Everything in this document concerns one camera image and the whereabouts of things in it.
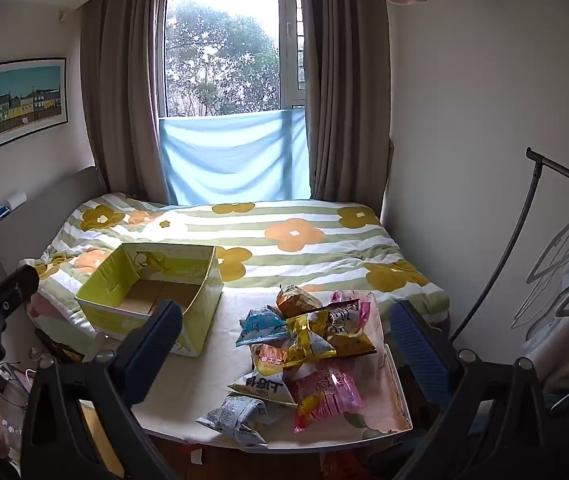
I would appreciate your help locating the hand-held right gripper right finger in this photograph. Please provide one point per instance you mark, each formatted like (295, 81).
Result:
(419, 355)

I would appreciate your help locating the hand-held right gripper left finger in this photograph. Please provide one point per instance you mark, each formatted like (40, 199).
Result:
(159, 342)

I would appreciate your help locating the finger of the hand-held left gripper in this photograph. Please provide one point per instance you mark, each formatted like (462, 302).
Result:
(14, 287)

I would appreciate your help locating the green fabric storage box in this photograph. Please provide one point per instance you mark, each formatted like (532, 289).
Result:
(204, 300)

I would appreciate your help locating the brown chocolate bar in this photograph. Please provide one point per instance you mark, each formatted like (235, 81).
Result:
(343, 316)

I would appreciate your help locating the pink snack packet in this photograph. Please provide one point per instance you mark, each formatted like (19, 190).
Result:
(329, 395)

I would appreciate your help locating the clear plastic bag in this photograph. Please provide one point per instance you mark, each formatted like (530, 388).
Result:
(9, 390)

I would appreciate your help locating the grey headboard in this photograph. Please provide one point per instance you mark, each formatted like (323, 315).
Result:
(49, 210)

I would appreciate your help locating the grey blue snack packet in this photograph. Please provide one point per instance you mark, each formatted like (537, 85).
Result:
(239, 417)

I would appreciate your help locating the small orange white packet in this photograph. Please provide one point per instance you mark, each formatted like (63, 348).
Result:
(270, 358)

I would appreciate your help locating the white yellow snack packet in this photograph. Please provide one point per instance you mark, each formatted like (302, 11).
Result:
(264, 386)

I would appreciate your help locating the orange snack packet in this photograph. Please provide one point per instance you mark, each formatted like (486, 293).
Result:
(297, 302)

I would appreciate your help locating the floral striped blanket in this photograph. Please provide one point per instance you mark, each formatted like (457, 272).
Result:
(314, 260)

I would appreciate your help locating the framed picture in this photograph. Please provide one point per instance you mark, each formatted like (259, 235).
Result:
(24, 100)

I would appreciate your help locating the light blue cloth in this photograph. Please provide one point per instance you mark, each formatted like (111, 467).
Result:
(229, 160)

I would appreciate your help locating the brown curtain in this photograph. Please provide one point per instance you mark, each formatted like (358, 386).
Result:
(119, 110)
(349, 110)

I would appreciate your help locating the window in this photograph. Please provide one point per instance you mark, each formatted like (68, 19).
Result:
(224, 50)

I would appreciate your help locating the small white wall device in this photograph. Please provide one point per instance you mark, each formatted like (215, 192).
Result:
(62, 16)

